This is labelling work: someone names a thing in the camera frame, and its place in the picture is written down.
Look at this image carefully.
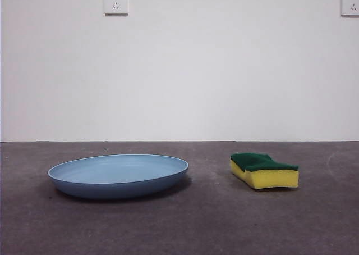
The light blue round plate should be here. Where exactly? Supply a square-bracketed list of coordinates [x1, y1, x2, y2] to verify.
[47, 153, 190, 201]

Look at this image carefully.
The yellow sponge with green scourer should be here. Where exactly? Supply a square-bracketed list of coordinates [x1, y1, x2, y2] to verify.
[229, 152, 300, 190]

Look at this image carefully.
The white wall socket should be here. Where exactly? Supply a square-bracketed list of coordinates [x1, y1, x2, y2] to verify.
[104, 0, 130, 16]
[340, 0, 359, 17]

